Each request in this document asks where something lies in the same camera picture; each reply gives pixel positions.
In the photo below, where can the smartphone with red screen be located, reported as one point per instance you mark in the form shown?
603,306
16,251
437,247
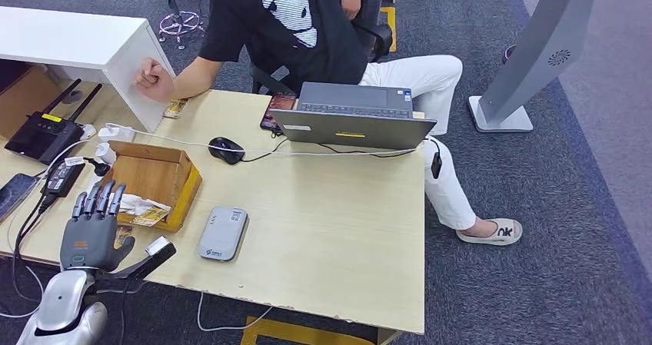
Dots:
277,109

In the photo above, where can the person's right hand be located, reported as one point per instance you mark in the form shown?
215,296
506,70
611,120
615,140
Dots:
155,80

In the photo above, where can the brown cardboard box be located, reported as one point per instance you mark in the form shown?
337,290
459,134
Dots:
158,174

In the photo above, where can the yellow patterned card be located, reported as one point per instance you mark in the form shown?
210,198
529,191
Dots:
123,233
175,109

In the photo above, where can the dark rounded object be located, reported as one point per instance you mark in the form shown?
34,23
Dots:
509,53

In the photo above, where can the black router with antennas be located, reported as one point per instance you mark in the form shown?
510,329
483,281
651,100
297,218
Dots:
42,139

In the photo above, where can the grey card reader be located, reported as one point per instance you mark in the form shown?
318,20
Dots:
223,233

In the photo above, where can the grey kiosk stand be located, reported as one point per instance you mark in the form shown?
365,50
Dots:
535,52

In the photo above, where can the person's left hand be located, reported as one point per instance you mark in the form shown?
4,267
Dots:
351,1

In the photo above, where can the round grey desk grommet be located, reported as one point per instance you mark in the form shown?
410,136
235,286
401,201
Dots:
75,98

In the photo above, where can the pale slipper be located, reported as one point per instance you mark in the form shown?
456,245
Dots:
491,232

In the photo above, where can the white crumpled paper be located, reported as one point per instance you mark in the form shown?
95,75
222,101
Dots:
135,202

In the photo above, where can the person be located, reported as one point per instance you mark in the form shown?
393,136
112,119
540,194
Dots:
305,42

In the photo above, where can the black computer mouse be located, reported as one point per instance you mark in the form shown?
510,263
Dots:
226,150

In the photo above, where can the white charger plug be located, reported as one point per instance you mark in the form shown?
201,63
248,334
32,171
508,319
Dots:
105,154
116,134

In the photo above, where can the dark smartphone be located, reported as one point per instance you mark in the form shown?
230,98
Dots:
15,195

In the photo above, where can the grey laptop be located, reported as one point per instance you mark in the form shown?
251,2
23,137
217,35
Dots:
356,129

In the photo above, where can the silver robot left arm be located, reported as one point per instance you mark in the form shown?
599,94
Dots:
63,302

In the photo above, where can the brown wooden panel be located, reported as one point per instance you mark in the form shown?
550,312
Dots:
25,106

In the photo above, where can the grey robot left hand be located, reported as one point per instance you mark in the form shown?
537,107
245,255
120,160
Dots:
89,243

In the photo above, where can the black power adapter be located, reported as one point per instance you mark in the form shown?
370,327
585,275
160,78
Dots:
62,178

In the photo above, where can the white cabinet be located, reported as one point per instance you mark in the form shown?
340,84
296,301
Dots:
76,34

